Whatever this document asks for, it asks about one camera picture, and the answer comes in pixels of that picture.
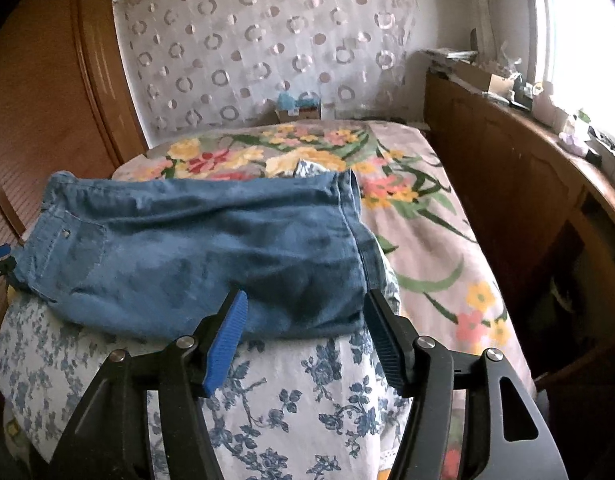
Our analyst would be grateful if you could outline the small box with blue items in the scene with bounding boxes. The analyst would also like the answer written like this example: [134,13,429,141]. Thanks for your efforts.
[274,91,324,124]

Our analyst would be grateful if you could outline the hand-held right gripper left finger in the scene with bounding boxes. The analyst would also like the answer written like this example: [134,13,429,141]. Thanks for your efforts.
[50,287,250,480]

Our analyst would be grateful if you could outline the white plastic container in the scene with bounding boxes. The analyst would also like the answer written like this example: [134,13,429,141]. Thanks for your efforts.
[532,82,569,128]

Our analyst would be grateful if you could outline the wooden headboard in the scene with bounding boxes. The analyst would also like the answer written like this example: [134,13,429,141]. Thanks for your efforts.
[0,0,149,311]

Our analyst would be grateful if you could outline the window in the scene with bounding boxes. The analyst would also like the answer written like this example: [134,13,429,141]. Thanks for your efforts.
[527,0,615,143]

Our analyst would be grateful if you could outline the circle patterned sheer cloth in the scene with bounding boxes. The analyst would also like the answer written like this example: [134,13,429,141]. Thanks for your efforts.
[112,0,419,136]

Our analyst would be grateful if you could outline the white blue floral bedcover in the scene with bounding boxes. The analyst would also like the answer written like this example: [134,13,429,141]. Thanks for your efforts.
[0,280,419,480]

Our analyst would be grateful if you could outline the long wooden cabinet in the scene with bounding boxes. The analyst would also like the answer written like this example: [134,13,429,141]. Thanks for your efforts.
[424,66,615,393]

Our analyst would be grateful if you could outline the blue denim pants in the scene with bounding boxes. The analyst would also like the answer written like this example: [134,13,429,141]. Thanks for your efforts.
[12,169,388,342]

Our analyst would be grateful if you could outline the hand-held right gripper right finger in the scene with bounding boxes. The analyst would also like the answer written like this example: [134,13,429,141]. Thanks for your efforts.
[362,287,571,480]

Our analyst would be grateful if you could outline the open cardboard box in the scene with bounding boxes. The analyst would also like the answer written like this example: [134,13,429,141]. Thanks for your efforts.
[454,61,514,99]

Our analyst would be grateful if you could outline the colourful floral blanket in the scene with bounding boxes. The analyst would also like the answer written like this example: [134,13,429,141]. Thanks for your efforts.
[112,119,535,396]

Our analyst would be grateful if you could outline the grey patterned cloth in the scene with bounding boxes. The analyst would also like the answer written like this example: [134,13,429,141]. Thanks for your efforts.
[291,159,334,179]

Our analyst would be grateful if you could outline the stack of papers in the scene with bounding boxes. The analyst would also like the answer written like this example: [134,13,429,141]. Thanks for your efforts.
[421,47,481,69]

